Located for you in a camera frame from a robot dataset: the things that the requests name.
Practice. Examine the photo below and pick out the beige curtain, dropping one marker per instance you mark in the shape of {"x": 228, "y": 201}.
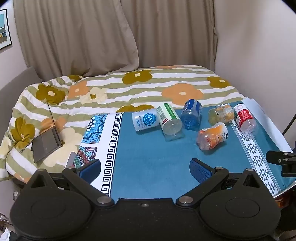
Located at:
{"x": 81, "y": 34}

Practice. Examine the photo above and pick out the blue plastic cup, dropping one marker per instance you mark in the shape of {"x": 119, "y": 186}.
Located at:
{"x": 191, "y": 114}

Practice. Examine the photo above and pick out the clear cup with yellow label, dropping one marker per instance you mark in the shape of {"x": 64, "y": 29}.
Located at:
{"x": 219, "y": 114}

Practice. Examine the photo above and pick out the framed wall picture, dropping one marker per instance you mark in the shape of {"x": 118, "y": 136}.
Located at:
{"x": 4, "y": 30}

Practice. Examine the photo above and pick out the dark grey laptop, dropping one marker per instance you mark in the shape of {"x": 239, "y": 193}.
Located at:
{"x": 45, "y": 143}

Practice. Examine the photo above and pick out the clear cup with orange label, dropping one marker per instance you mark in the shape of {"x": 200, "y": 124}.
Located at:
{"x": 211, "y": 138}

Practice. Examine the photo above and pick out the orange brown object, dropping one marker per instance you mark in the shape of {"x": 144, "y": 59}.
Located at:
{"x": 285, "y": 199}

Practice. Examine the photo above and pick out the blue patterned tablecloth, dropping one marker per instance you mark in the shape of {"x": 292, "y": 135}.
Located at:
{"x": 150, "y": 160}

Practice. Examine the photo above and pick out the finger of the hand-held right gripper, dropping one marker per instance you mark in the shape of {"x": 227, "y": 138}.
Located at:
{"x": 276, "y": 156}
{"x": 289, "y": 169}

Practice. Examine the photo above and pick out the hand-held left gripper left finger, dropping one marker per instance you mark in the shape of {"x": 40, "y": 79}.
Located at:
{"x": 91, "y": 168}

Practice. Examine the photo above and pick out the clear cup with red label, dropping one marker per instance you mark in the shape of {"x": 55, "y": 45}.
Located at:
{"x": 244, "y": 118}

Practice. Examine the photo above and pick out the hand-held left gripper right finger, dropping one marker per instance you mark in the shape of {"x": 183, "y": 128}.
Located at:
{"x": 200, "y": 171}

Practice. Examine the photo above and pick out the white cup with blue label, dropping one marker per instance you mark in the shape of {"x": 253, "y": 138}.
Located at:
{"x": 145, "y": 120}

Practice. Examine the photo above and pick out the white flat card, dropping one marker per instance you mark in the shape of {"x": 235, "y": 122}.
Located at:
{"x": 70, "y": 160}

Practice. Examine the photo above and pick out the clear cup with green label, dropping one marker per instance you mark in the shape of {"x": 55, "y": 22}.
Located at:
{"x": 170, "y": 121}

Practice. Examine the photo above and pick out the floral striped blanket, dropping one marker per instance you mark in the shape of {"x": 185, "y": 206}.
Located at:
{"x": 150, "y": 89}

